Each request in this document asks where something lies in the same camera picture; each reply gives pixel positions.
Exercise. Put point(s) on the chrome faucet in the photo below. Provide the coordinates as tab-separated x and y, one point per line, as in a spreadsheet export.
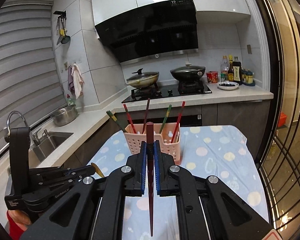
13	113

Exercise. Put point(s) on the white towel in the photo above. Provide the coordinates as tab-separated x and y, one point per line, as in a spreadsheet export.
77	80

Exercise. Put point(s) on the small seasoning jar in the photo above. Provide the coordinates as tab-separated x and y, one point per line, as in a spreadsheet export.
250	77
244	77

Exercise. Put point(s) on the small chrome tap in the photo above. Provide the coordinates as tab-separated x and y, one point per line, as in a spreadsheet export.
45	133

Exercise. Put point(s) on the beige frying pan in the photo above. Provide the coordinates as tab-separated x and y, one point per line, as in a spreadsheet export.
142	78

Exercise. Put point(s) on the gold leaf spoon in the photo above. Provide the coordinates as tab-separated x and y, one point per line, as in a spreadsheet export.
98	170

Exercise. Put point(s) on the wall socket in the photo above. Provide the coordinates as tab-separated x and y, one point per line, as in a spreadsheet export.
65	66
249	48

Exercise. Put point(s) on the green dish soap bottle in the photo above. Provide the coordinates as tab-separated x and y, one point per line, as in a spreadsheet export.
70	100

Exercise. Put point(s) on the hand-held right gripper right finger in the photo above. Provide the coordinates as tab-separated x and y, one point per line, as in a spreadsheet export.
158	167

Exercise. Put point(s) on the red instant noodle cup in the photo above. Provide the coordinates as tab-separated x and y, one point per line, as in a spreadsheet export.
212	77

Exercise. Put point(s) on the dark soy sauce bottle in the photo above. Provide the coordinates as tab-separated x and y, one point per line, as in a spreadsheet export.
237	72

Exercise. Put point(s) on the person's left forearm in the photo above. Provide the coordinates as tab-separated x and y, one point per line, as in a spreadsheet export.
15	231

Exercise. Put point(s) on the black wok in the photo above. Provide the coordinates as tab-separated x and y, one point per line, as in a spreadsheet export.
187	73

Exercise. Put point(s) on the steel sink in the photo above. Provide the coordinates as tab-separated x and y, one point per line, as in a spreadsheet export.
52	142

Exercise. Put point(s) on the black range hood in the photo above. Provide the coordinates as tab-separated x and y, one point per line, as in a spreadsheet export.
152	30

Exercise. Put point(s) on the white plate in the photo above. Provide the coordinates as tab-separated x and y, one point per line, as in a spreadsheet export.
228	86

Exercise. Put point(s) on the pink perforated utensil basket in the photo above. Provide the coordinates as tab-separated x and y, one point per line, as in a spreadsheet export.
170	150

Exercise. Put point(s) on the glass sliding door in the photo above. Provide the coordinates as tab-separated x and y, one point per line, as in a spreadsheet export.
287	80

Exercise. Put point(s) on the red chopstick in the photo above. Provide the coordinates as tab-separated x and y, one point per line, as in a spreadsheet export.
129	118
178	120

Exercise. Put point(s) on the green chopstick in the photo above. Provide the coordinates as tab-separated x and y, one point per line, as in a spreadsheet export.
116	121
165	118

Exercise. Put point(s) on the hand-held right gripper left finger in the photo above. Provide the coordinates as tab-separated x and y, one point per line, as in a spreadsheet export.
143	167

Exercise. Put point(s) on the blue printed tablecloth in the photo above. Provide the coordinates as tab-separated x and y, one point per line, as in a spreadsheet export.
215	160

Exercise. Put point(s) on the purple towel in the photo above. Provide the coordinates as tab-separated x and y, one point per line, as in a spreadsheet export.
70	80

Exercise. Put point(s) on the person's left hand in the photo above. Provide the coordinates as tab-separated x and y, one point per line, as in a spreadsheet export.
17	217

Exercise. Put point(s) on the steel basin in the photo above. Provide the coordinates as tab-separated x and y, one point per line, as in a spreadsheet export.
63	116

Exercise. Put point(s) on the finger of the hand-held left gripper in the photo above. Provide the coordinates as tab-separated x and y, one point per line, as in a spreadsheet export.
86	172

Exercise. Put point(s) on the black wall utensil rack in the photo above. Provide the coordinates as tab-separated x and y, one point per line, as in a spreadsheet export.
60	13

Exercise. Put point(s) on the brown sauce bottle yellow cap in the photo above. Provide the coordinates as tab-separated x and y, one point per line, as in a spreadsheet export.
230	72

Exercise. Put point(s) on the black gas stove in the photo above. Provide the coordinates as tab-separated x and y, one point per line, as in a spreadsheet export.
170	92

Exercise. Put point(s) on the white wall cabinet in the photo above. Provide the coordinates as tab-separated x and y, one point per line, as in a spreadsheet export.
115	0

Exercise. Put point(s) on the clear plastic bottle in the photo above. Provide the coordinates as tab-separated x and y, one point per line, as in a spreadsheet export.
224	67

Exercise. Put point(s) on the brown chopstick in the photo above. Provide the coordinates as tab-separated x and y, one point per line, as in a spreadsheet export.
147	112

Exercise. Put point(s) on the grey window blind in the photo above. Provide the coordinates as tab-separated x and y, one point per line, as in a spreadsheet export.
22	67

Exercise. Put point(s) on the hanging metal spatula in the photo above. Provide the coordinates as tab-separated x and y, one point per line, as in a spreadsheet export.
58	39

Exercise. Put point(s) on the maroon chopstick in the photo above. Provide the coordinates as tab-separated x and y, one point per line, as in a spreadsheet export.
150	135

